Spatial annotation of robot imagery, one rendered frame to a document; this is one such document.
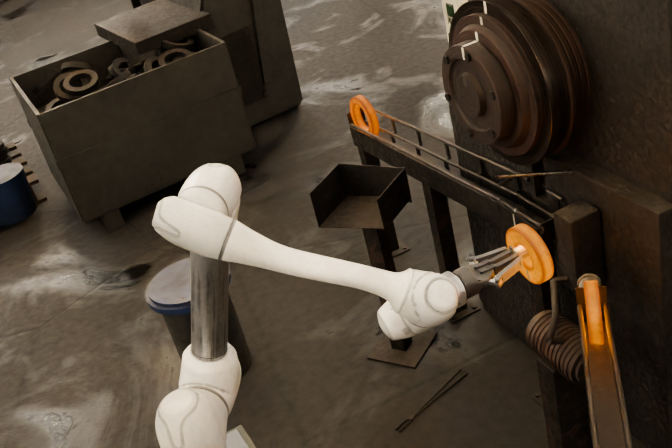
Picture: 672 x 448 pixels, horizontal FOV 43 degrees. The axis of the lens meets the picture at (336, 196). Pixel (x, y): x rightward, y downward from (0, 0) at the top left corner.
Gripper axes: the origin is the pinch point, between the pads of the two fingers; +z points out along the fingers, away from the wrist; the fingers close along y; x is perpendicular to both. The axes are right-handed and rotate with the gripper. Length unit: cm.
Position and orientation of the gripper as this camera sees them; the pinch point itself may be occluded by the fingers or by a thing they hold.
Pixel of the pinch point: (527, 248)
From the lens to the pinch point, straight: 213.3
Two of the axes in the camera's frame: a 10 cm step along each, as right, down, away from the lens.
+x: -2.7, -8.2, -5.0
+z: 8.7, -4.3, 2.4
